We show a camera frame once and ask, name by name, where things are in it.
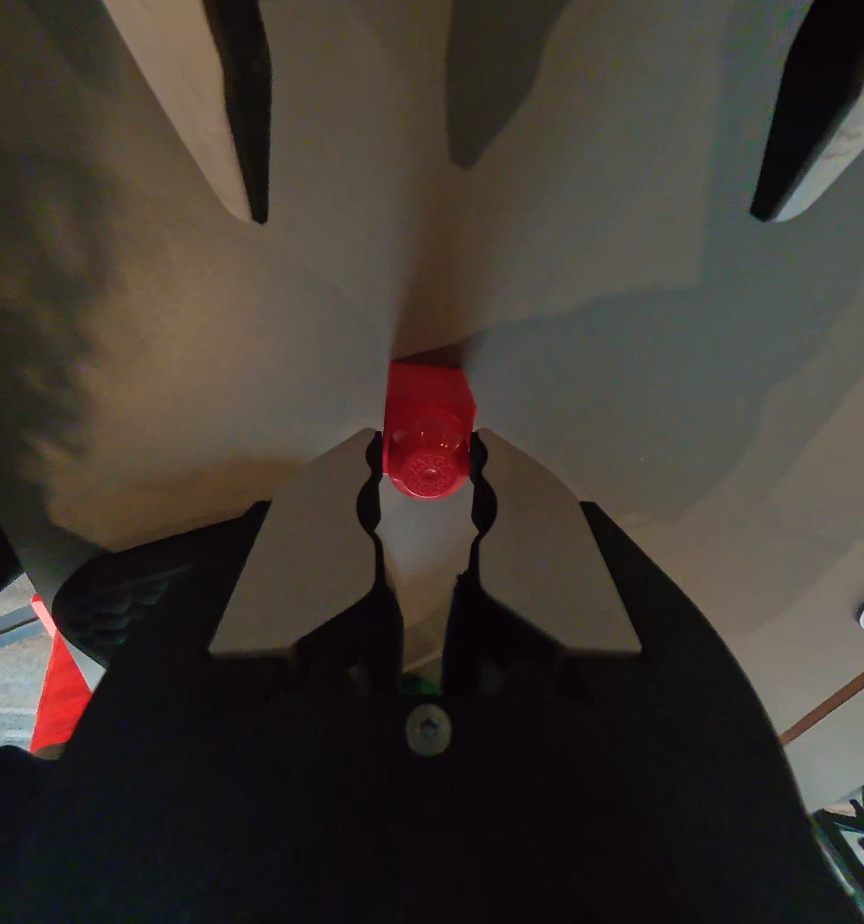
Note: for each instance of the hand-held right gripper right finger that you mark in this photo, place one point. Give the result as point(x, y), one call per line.
point(547, 556)

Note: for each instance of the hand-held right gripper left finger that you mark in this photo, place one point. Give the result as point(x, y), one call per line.
point(302, 556)

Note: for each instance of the red building block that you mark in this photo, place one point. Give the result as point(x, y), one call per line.
point(428, 462)

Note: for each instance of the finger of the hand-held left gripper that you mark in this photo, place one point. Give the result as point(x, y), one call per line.
point(858, 72)
point(194, 86)

